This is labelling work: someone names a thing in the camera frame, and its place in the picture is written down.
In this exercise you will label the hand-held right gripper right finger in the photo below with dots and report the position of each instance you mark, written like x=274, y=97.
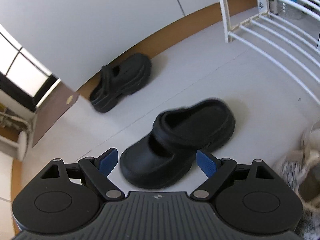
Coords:
x=207, y=161

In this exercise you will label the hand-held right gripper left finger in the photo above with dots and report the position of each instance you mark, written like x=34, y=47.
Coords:
x=108, y=160

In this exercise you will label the black platform clog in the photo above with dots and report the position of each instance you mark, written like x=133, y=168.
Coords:
x=130, y=70
x=150, y=165

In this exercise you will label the white printed lace-up sneaker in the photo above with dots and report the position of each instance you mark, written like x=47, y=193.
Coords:
x=287, y=172

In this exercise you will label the white shoe rack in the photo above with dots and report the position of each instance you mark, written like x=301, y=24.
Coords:
x=226, y=17

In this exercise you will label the brown doormat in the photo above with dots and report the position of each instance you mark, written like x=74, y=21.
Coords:
x=50, y=115

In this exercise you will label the white standing fan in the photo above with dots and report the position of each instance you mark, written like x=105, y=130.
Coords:
x=23, y=145

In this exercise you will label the low white cabinet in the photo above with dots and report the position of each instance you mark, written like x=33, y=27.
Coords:
x=5, y=175

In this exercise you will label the black framed glass door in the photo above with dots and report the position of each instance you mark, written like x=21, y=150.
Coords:
x=25, y=72

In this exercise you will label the tall white cabinet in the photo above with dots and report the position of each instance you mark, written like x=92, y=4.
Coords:
x=100, y=17

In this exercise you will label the small white printed carton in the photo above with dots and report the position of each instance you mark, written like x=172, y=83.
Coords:
x=262, y=2

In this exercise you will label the clear water bottle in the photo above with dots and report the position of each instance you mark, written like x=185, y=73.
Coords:
x=290, y=7

